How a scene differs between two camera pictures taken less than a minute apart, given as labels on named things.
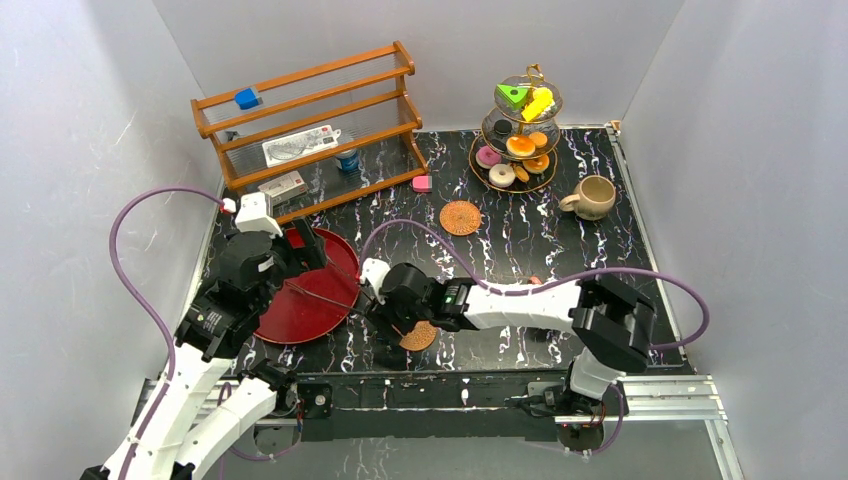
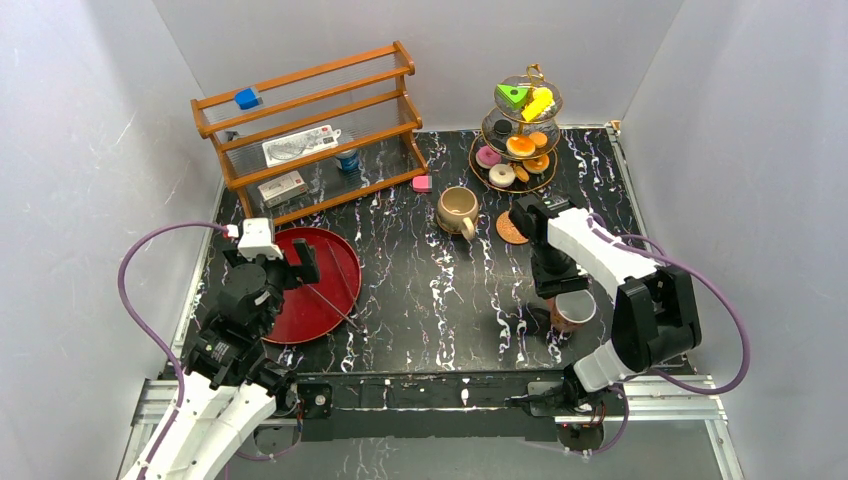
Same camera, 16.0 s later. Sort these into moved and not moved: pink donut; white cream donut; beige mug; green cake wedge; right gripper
Moved: right gripper; beige mug
Not moved: white cream donut; pink donut; green cake wedge
